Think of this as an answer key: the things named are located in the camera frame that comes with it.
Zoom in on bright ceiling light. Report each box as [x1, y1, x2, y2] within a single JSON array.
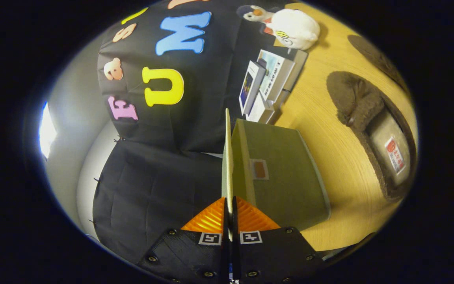
[[39, 102, 57, 159]]

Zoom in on light blue cover book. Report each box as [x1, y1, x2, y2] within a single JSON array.
[[257, 49, 295, 102]]

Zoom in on brown fuzzy shoe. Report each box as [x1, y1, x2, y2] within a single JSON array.
[[347, 35, 411, 95], [326, 71, 417, 202]]

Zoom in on white cover book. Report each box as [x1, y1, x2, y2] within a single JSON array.
[[246, 92, 287, 124]]

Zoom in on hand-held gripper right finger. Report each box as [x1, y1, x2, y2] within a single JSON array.
[[231, 196, 327, 284]]

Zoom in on white seal plush toy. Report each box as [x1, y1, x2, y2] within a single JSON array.
[[266, 9, 321, 50]]

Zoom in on dark blue cover book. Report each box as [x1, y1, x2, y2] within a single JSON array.
[[239, 60, 266, 116]]

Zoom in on penguin plush toy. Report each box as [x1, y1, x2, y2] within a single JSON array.
[[236, 5, 281, 34]]

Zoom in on green fabric storage box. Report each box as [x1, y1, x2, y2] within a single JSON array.
[[222, 108, 332, 231]]

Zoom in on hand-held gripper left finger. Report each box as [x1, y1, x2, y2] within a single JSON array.
[[137, 197, 229, 284]]

